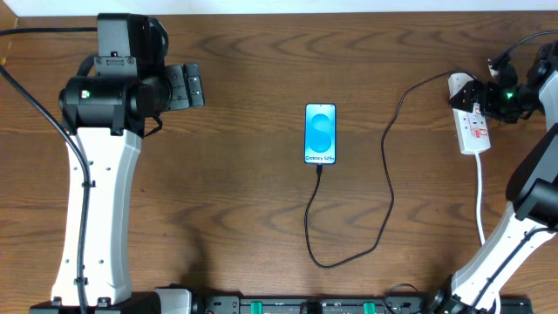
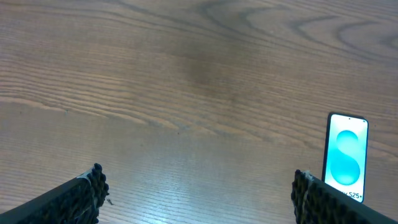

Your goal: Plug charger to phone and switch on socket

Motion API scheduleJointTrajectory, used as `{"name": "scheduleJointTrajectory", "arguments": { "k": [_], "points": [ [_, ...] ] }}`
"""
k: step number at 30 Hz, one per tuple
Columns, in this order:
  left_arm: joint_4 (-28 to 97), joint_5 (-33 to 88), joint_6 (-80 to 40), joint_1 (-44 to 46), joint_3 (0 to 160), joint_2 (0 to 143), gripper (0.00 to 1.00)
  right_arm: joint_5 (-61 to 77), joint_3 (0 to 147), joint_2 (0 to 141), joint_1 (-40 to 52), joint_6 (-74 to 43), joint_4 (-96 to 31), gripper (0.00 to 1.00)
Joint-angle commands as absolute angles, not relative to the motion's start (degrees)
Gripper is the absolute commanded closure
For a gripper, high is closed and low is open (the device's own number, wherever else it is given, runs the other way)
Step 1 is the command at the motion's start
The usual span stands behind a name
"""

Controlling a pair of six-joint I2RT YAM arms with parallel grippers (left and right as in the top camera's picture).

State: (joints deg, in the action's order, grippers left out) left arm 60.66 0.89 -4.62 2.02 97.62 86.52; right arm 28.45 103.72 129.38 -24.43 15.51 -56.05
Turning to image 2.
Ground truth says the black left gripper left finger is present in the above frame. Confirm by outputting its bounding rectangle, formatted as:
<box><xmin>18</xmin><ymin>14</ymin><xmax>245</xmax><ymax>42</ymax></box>
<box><xmin>1</xmin><ymin>163</ymin><xmax>109</xmax><ymax>224</ymax></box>

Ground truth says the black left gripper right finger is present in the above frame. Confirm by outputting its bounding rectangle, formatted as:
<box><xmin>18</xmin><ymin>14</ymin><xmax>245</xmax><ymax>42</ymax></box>
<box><xmin>291</xmin><ymin>170</ymin><xmax>397</xmax><ymax>224</ymax></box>

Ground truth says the blue samsung galaxy phone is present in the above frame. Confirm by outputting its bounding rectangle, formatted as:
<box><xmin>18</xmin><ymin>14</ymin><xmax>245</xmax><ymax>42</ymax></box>
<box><xmin>322</xmin><ymin>112</ymin><xmax>369</xmax><ymax>203</ymax></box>

